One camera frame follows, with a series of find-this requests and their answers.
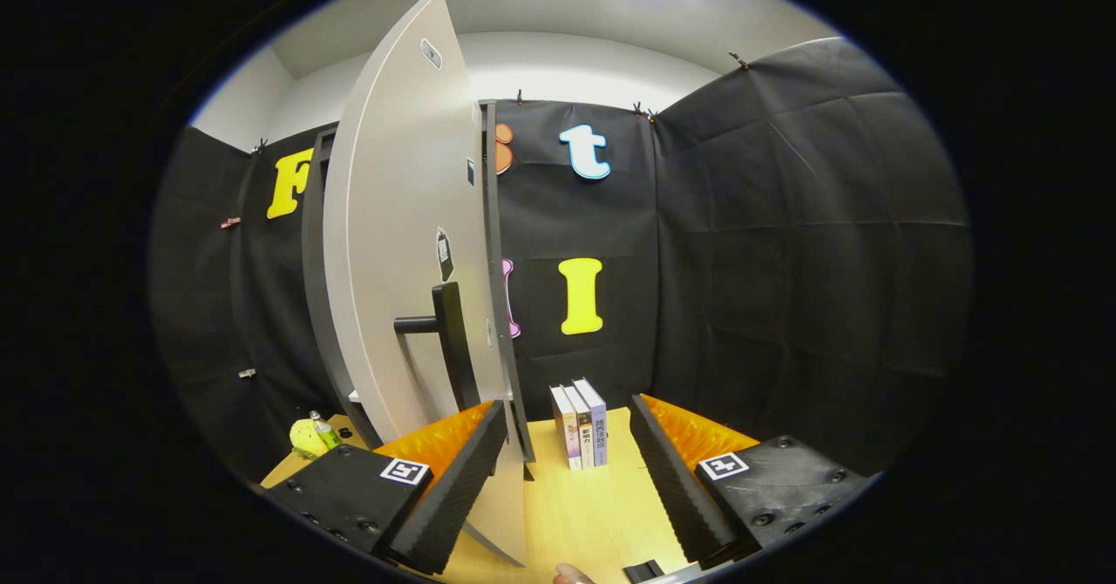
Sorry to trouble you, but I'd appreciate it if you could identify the grey shoe cabinet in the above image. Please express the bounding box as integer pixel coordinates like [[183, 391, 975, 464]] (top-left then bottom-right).
[[301, 100, 537, 482]]

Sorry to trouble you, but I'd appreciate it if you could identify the yellow pineapple plush toy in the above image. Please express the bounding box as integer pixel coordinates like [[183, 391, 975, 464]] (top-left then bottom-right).
[[289, 418, 328, 461]]

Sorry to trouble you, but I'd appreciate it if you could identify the white spine book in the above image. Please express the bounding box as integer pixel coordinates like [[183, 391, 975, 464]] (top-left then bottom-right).
[[562, 384, 596, 470]]

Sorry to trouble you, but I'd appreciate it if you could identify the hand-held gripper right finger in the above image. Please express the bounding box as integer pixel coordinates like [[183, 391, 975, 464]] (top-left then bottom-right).
[[629, 395, 881, 570]]

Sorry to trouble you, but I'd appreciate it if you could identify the black backdrop cloth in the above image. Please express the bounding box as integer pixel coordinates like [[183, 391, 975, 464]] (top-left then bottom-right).
[[148, 37, 976, 480]]

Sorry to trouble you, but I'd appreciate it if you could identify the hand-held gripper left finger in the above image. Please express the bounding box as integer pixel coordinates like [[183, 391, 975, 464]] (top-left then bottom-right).
[[262, 398, 509, 576]]

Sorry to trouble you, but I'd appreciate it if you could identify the black cabinet door handle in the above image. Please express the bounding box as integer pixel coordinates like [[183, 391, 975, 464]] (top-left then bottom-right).
[[394, 282, 482, 412]]

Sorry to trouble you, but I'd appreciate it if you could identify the green label drink bottle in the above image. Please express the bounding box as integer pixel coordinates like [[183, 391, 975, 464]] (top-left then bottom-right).
[[309, 410, 343, 451]]

